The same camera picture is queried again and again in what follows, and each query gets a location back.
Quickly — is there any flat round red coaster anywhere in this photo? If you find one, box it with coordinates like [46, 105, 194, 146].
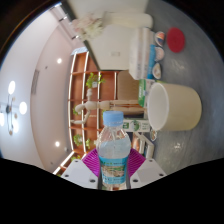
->
[166, 27, 186, 54]

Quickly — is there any wooden artist mannequin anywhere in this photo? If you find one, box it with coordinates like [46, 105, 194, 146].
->
[70, 88, 148, 126]

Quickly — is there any tall green white carton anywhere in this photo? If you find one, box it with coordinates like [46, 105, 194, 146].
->
[121, 118, 152, 133]

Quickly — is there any clear water bottle blue cap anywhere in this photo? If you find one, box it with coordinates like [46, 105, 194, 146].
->
[96, 110, 132, 191]

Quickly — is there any white book stack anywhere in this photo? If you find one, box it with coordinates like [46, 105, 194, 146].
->
[128, 27, 157, 81]

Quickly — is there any orange wooden shelf unit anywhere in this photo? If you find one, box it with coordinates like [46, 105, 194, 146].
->
[53, 49, 148, 178]

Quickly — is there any cream ceramic mug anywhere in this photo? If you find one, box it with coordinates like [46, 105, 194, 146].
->
[146, 82, 203, 132]

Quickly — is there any small painted round ornament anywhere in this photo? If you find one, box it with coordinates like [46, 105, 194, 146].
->
[151, 62, 163, 80]
[153, 46, 166, 63]
[149, 129, 158, 142]
[154, 30, 167, 47]

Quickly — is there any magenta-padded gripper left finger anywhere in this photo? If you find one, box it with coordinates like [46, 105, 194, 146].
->
[60, 147, 101, 190]

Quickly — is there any tan upholstered chair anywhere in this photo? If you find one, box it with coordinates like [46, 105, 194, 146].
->
[116, 70, 148, 118]

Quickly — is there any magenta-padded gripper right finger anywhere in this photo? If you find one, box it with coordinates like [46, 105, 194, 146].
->
[126, 148, 167, 190]

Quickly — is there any black branched ceiling lamp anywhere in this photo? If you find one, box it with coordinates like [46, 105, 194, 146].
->
[0, 79, 29, 136]

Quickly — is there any green white box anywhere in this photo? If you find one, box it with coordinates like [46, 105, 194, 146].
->
[137, 78, 158, 108]

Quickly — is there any ceiling air vent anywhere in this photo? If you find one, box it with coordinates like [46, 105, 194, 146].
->
[30, 68, 41, 95]

